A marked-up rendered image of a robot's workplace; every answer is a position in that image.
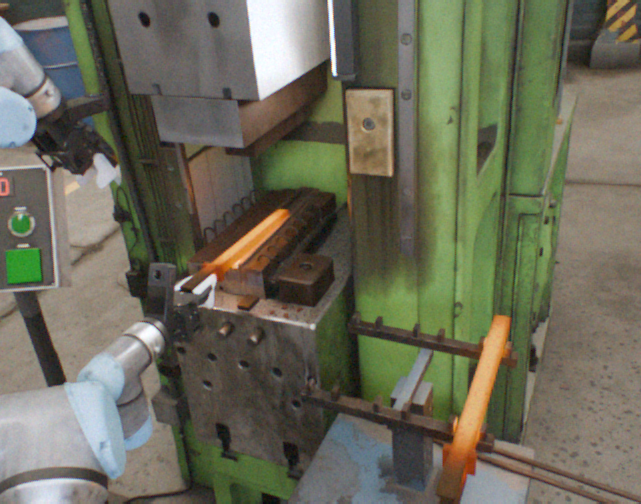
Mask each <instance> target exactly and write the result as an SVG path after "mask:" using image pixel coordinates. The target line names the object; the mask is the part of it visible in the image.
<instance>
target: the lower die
mask: <svg viewBox="0 0 641 504"><path fill-rule="evenodd" d="M301 190H306V191H313V192H310V193H309V194H308V195H307V196H306V197H305V198H304V199H303V200H302V202H301V203H300V204H299V205H298V206H297V207H296V208H295V209H293V210H292V211H291V212H290V213H289V214H288V215H287V216H286V217H285V219H284V220H283V221H282V222H281V223H280V224H279V225H278V226H276V227H274V228H273V229H272V230H271V231H270V232H269V233H268V234H267V236H266V237H265V238H264V239H263V240H262V241H261V242H259V243H258V244H257V245H256V246H255V247H254V248H253V249H252V250H251V251H250V253H249V254H248V255H247V256H246V257H245V258H244V259H242V260H241V261H240V262H239V263H238V268H234V267H231V268H230V270H227V271H226V272H225V273H224V280H223V281H222V282H221V281H217V282H216V286H215V288H214V290H215V291H220V292H226V293H233V294H238V295H243V296H247V295H248V294H249V295H253V296H258V298H262V299H267V297H268V296H269V295H270V294H271V293H272V292H273V291H274V290H275V289H273V290H270V289H268V288H267V284H266V283H267V280H268V278H269V277H270V272H271V268H270V261H269V259H268V258H267V257H261V259H259V260H261V261H257V256H258V255H259V254H267V255H268V256H270V257H271V259H272V262H273V269H274V272H275V271H277V269H278V268H279V266H280V253H279V249H278V248H275V247H270V248H269V251H267V246H268V245H270V244H275V245H278V246H279V247H280V248H281V249H282V255H283V261H285V260H286V259H287V258H288V253H289V250H288V242H287V240H286V239H284V238H280V239H279V242H275V239H277V237H278V236H280V234H283V236H286V237H287V238H288V239H289V240H290V244H291V251H294V250H296V247H297V233H296V231H295V230H292V229H288V230H287V233H284V230H285V228H286V227H288V226H292V227H295V228H296V229H297V230H298V231H299V237H300V243H302V242H303V240H304V239H305V237H304V236H305V228H304V224H303V223H302V222H301V221H297V222H296V225H292V222H294V220H295V219H298V217H299V219H302V220H304V221H305V222H306V224H307V233H308V234H309V233H311V232H312V230H313V219H312V215H311V214H309V213H304V214H303V217H301V216H300V215H301V212H302V211H304V210H308V205H309V204H312V203H317V204H319V205H320V206H321V209H322V219H324V217H325V216H326V215H328V214H332V213H333V212H334V211H335V210H336V195H335V193H331V192H321V191H319V189H316V188H306V187H300V188H299V189H298V190H295V189H285V188H284V189H283V190H282V191H274V190H270V191H269V192H267V193H266V194H265V195H264V196H263V197H262V199H258V200H257V201H256V203H255V204H254V207H252V206H251V207H250V208H249V209H248V210H247V211H246V214H245V215H243V213H242V214H241V215H240V216H239V217H238V218H236V220H237V221H235V222H233V223H232V224H231V225H229V226H227V230H225V229H224V230H223V231H221V232H220V233H219V234H218V238H214V239H212V240H211V241H210V242H209V243H208V244H207V245H208V246H207V247H205V246H204V247H203V248H202V249H201V250H200V251H197V253H196V254H195V255H194V256H193V257H192V258H190V259H189V260H188V261H187V262H186V263H187V268H188V274H189V277H191V276H193V275H195V274H196V273H197V272H199V271H201V270H202V264H203V263H204V262H206V263H212V262H214V261H215V260H216V259H217V258H219V257H220V256H221V255H222V254H224V253H225V251H226V250H227V249H229V248H231V247H232V246H233V245H234V244H236V243H237V242H238V241H239V240H241V239H242V238H243V237H245V236H246V234H248V233H249V232H250V231H251V230H253V229H254V228H255V227H256V226H258V225H259V224H261V223H262V222H263V221H265V220H266V219H267V217H268V216H270V215H271V214H272V213H273V212H275V211H276V210H278V209H281V208H282V207H283V206H285V205H286V204H287V203H288V202H289V200H290V199H291V198H292V197H293V196H295V195H296V194H297V193H298V192H299V191H301ZM309 211H311V212H313V213H314V215H315V225H316V226H317V225H318V224H319V222H320V221H319V220H320V212H319V208H318V207H317V206H315V205H313V206H312V207H311V210H309ZM220 285H221V287H222V288H223V290H220V289H219V287H220Z"/></svg>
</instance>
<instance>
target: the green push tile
mask: <svg viewBox="0 0 641 504"><path fill-rule="evenodd" d="M6 264H7V280H8V284H18V283H32V282H43V269H42V254H41V248H32V249H18V250H6Z"/></svg>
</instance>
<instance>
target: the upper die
mask: <svg viewBox="0 0 641 504"><path fill-rule="evenodd" d="M325 90H328V77H327V62H326V60H324V62H322V63H320V64H319V65H317V66H316V67H314V68H312V69H310V70H308V71H306V72H305V74H303V75H301V76H300V77H298V78H297V79H294V80H292V81H291V82H289V83H287V84H286V86H284V87H282V88H280V89H278V90H277V91H275V92H273V93H272V94H270V95H268V96H267V97H264V98H262V100H261V101H244V99H232V98H231V96H229V97H227V98H225V99H221V98H200V97H177V96H167V95H162V93H158V94H155V95H154V94H152V95H151V102H152V107H153V112H154V114H155V117H156V123H157V128H158V133H159V139H160V141H168V142H182V143H195V144H197V145H208V146H221V147H235V148H245V147H246V146H249V145H250V144H251V143H253V142H254V141H256V139H257V138H258V137H260V136H261V135H264V134H265V133H267V132H268V131H269V130H271V129H272V128H274V127H275V126H277V124H278V123H280V122H282V121H283V120H285V119H286V118H288V117H289V116H290V115H292V114H293V113H296V112H297V110H299V109H300V108H301V107H303V106H304V105H306V104H307V103H308V102H310V101H312V100H314V99H315V97H317V96H318V95H319V94H321V93H322V92H324V91H325Z"/></svg>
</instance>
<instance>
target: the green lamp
mask: <svg viewBox="0 0 641 504"><path fill-rule="evenodd" d="M31 225H32V222H31V219H30V218H28V217H27V216H26V215H22V213H21V215H18V214H17V216H15V217H14V218H13V220H12V229H13V230H14V231H15V232H16V233H19V234H24V233H26V232H27V231H28V230H30V229H31Z"/></svg>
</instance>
